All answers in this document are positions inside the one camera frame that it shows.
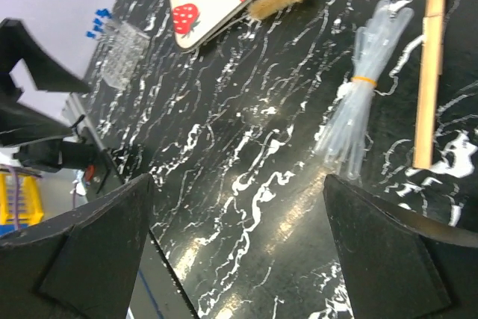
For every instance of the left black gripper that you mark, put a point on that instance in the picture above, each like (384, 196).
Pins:
(21, 125)

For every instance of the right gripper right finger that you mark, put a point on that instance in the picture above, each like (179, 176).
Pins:
(397, 263)

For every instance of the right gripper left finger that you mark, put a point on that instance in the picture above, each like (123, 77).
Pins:
(82, 263)

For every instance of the clear test tube rack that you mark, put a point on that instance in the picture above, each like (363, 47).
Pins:
(126, 45)

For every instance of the clear plastic pipettes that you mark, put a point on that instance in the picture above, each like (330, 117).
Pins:
(341, 144)

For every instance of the wooden test tube clamp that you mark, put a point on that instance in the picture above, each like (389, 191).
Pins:
(430, 70)

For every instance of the yellow plastic crate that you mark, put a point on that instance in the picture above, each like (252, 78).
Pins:
(20, 202)

